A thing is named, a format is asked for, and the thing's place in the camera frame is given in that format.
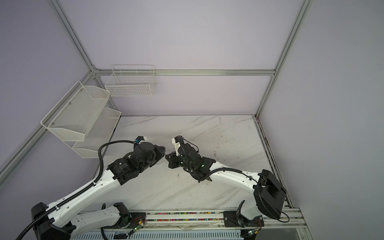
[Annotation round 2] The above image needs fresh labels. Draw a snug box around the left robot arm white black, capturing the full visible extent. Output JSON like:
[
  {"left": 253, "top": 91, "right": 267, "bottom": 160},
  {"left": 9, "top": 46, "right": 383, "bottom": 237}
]
[{"left": 23, "top": 138, "right": 166, "bottom": 240}]

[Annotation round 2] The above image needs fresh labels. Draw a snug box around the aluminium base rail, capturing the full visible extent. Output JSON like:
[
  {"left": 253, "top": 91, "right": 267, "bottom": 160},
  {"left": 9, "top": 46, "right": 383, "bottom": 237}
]
[{"left": 53, "top": 207, "right": 314, "bottom": 240}]

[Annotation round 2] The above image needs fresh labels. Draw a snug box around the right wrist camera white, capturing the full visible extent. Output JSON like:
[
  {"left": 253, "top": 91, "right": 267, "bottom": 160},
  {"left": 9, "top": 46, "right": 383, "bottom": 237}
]
[{"left": 172, "top": 136, "right": 184, "bottom": 156}]

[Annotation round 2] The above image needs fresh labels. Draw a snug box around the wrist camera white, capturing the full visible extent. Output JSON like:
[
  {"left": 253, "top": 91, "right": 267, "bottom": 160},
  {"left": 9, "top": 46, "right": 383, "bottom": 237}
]
[
  {"left": 172, "top": 136, "right": 184, "bottom": 156},
  {"left": 135, "top": 136, "right": 148, "bottom": 144}
]

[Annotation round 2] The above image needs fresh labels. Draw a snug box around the white wire basket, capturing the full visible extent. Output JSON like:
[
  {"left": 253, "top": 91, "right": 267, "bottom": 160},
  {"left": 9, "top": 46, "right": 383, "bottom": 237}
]
[{"left": 105, "top": 65, "right": 157, "bottom": 97}]

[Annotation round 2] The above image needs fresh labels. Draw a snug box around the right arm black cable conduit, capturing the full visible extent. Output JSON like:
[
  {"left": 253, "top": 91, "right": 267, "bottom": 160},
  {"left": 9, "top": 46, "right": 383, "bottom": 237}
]
[{"left": 179, "top": 140, "right": 259, "bottom": 184}]

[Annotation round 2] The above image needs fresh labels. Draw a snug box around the white mesh shelf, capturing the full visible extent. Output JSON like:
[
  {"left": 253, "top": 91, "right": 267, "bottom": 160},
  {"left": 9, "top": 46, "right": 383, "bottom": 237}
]
[
  {"left": 41, "top": 82, "right": 111, "bottom": 142},
  {"left": 72, "top": 108, "right": 121, "bottom": 159}
]

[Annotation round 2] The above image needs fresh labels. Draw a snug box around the upper white mesh shelf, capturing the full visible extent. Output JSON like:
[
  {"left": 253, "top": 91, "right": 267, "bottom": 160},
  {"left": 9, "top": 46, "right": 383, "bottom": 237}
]
[{"left": 41, "top": 82, "right": 111, "bottom": 142}]

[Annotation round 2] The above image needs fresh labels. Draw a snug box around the lower white mesh shelf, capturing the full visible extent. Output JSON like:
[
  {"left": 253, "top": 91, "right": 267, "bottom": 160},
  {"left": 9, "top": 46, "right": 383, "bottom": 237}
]
[{"left": 72, "top": 108, "right": 121, "bottom": 159}]

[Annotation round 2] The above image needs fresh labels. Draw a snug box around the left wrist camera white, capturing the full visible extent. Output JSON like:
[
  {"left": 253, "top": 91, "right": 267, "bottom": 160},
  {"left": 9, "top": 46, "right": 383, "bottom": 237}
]
[{"left": 135, "top": 136, "right": 148, "bottom": 144}]

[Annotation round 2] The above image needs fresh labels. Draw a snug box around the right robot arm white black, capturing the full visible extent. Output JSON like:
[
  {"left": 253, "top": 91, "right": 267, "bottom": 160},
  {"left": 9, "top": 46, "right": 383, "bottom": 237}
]
[{"left": 166, "top": 144, "right": 289, "bottom": 228}]

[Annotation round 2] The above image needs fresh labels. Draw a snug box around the aluminium frame profile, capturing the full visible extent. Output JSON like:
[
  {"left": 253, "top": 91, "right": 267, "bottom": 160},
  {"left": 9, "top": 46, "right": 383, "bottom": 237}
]
[{"left": 1, "top": 1, "right": 313, "bottom": 189}]

